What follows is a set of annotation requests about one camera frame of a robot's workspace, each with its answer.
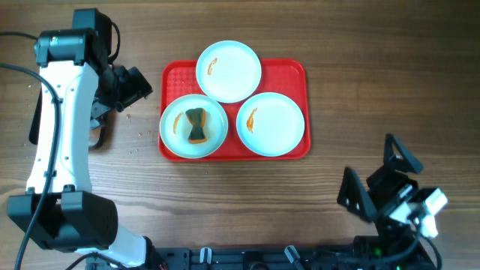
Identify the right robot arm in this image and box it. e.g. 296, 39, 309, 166
335, 133, 448, 269

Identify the black water basin tray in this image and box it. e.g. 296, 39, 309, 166
28, 93, 110, 150

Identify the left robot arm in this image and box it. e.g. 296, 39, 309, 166
7, 8, 163, 269

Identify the orange green sponge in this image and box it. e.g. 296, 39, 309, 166
185, 108, 207, 144

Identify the white plate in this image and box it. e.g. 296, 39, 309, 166
160, 94, 229, 159
235, 92, 306, 158
195, 40, 262, 104

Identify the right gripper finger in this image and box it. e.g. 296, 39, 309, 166
337, 167, 377, 223
383, 133, 424, 174

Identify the red plastic tray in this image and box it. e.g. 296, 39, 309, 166
159, 58, 311, 162

